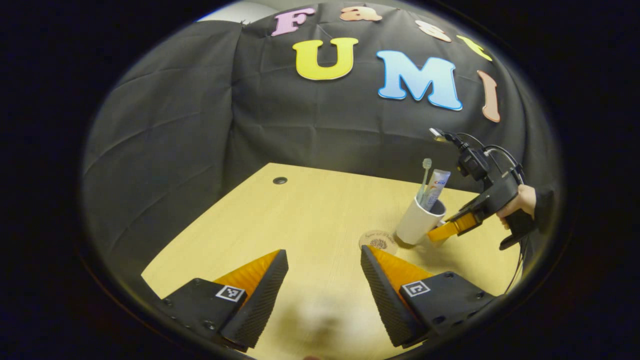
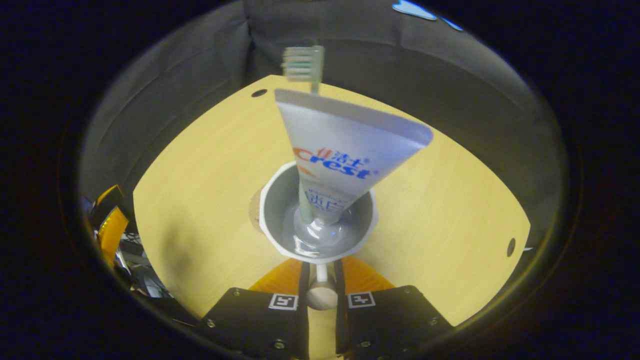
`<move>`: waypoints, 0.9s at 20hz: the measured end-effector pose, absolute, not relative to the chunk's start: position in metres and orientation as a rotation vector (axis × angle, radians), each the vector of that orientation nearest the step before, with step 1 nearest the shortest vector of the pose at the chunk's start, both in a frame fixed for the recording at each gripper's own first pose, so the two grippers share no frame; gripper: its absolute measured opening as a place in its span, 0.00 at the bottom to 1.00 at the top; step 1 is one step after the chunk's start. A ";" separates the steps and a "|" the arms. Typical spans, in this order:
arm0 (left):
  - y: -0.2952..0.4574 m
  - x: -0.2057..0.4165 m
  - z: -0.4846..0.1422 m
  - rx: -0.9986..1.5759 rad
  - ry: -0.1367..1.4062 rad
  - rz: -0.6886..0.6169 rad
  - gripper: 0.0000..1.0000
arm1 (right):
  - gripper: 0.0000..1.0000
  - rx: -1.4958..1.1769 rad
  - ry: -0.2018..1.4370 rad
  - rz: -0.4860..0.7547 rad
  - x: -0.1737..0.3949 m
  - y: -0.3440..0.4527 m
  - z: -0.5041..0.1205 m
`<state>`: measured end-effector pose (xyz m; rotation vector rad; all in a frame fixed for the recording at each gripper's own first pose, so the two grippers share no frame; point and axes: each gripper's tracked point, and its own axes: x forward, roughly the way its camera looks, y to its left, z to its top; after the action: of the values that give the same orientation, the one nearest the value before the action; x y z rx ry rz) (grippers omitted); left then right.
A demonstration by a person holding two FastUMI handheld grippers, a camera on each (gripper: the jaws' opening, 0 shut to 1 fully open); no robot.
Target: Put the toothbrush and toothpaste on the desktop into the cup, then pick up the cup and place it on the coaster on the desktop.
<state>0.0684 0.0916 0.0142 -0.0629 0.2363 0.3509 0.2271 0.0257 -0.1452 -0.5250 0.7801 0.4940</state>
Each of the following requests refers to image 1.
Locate wooden desktop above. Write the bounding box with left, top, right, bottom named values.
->
left=141, top=162, right=523, bottom=360

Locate white toothpaste tube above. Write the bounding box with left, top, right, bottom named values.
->
left=422, top=169, right=451, bottom=211

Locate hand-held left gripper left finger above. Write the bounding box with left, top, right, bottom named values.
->
left=160, top=249, right=290, bottom=352

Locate round wooden coaster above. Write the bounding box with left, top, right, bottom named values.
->
left=358, top=229, right=400, bottom=256

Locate black cable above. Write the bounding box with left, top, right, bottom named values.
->
left=504, top=235, right=529, bottom=295

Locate black backdrop cloth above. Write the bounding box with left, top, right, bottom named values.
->
left=82, top=2, right=561, bottom=296

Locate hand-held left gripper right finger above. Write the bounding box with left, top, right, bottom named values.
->
left=360, top=245, right=497, bottom=349

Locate white cup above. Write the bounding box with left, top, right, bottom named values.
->
left=396, top=196, right=448, bottom=246

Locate white toothbrush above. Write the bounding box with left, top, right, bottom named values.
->
left=417, top=158, right=434, bottom=204

